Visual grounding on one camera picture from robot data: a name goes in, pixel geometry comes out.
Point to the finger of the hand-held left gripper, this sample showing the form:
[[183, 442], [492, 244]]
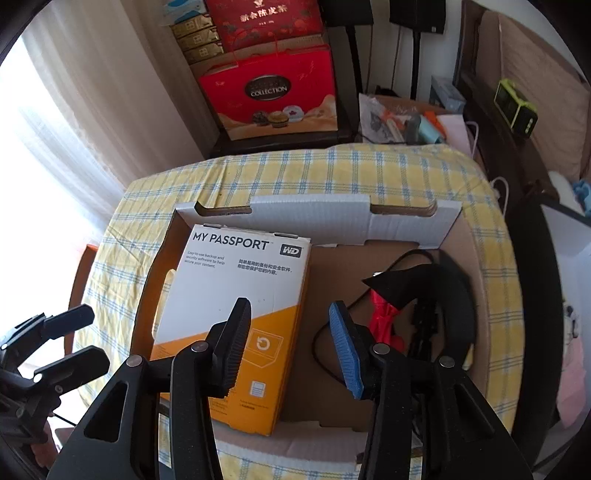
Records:
[[69, 319], [78, 367]]

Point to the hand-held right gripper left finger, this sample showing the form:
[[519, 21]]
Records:
[[231, 350]]

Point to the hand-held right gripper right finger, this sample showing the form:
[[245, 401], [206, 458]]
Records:
[[347, 355]]

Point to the white and orange product box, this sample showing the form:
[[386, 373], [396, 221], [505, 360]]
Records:
[[231, 267]]

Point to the white cardboard tray box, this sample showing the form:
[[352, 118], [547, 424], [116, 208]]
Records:
[[341, 217]]

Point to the yellow checkered tablecloth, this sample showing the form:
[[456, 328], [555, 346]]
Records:
[[300, 175]]

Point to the white sheer curtain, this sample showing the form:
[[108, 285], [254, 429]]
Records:
[[92, 115]]

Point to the dark wooden cabinet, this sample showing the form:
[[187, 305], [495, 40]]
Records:
[[277, 145]]

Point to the pink cloth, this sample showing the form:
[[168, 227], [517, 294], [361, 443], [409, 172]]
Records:
[[577, 360]]

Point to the white paper bag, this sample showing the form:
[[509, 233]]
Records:
[[455, 131]]

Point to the red gift bag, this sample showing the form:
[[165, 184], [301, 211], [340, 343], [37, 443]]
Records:
[[272, 92]]

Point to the black speaker stand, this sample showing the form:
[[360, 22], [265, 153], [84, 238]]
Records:
[[415, 64], [354, 78]]

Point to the pale blue small box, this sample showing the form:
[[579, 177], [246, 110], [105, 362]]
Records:
[[447, 94]]

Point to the dark wooden sofa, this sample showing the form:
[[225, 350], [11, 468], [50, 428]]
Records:
[[475, 101]]

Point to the light blue plastic item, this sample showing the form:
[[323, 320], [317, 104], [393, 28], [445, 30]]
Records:
[[582, 191]]

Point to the gold flat box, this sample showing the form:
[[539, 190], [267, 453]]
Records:
[[204, 56], [201, 44], [198, 33]]

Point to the green portable radio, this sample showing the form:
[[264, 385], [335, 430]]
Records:
[[515, 108]]

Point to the dark red gift box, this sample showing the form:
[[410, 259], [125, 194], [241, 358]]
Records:
[[263, 21]]

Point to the blue tissue pack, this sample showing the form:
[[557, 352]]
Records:
[[182, 5]]

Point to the black speaker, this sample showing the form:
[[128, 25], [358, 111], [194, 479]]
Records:
[[418, 14], [347, 11]]

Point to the brown sofa cushion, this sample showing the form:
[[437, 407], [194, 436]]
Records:
[[545, 69]]

